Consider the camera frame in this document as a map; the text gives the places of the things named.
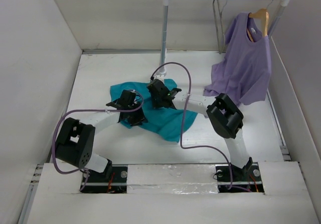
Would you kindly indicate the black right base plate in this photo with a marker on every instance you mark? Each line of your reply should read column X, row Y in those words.
column 250, row 182

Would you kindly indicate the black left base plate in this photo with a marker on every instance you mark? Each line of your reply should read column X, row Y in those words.
column 115, row 183

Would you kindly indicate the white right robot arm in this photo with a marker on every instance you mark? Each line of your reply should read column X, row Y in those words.
column 224, row 115

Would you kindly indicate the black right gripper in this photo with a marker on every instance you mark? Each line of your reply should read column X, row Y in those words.
column 155, row 104

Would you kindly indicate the wooden hanger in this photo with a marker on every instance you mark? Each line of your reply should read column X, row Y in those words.
column 263, row 16

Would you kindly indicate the purple t shirt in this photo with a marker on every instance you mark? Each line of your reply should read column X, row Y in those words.
column 245, row 71

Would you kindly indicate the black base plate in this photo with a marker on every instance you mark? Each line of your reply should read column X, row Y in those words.
column 115, row 183
column 250, row 182

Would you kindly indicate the grey metal hanger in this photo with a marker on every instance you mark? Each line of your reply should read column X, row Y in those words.
column 219, row 26

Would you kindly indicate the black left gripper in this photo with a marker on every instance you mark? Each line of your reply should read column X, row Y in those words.
column 139, row 119

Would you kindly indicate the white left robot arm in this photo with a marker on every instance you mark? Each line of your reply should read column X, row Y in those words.
column 73, row 140

